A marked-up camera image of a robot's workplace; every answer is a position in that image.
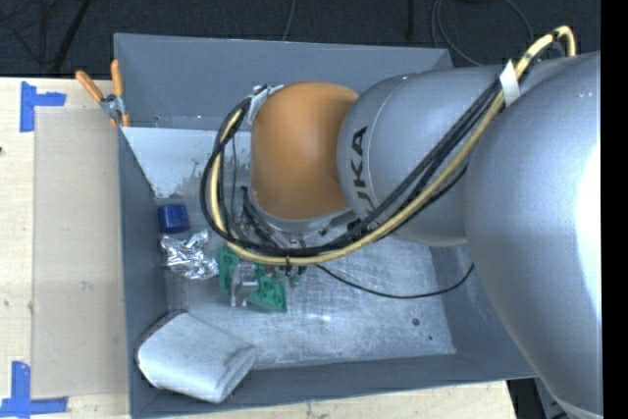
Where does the small blue cup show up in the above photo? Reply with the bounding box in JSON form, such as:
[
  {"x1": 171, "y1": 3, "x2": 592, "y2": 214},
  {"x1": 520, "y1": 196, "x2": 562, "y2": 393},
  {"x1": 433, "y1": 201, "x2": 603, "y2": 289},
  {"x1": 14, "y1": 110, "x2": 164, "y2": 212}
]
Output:
[{"x1": 156, "y1": 202, "x2": 191, "y2": 236}]

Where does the grey metal bin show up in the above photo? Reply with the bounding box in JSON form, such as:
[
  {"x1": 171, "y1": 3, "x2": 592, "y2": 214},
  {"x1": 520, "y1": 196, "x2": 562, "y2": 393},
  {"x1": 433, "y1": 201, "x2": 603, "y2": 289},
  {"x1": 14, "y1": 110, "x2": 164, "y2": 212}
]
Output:
[{"x1": 112, "y1": 32, "x2": 542, "y2": 419}]

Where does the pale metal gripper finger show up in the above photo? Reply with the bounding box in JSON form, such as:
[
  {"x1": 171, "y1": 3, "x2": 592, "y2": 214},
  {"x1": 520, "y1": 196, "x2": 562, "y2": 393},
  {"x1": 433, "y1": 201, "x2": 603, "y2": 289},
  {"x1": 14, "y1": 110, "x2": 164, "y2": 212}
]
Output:
[
  {"x1": 243, "y1": 263, "x2": 262, "y2": 296},
  {"x1": 229, "y1": 261, "x2": 245, "y2": 308}
]

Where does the crumpled clear plastic wrapper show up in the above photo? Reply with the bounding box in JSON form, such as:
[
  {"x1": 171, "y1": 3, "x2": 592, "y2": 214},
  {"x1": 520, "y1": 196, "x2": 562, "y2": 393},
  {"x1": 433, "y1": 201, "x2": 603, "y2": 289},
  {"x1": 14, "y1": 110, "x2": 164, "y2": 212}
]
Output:
[{"x1": 158, "y1": 229, "x2": 221, "y2": 282}]

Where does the pale cardboard board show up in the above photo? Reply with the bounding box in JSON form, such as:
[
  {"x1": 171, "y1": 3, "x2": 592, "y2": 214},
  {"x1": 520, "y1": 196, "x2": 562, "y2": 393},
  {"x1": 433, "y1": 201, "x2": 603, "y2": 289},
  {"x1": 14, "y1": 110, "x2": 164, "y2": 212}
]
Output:
[{"x1": 29, "y1": 105, "x2": 131, "y2": 401}]

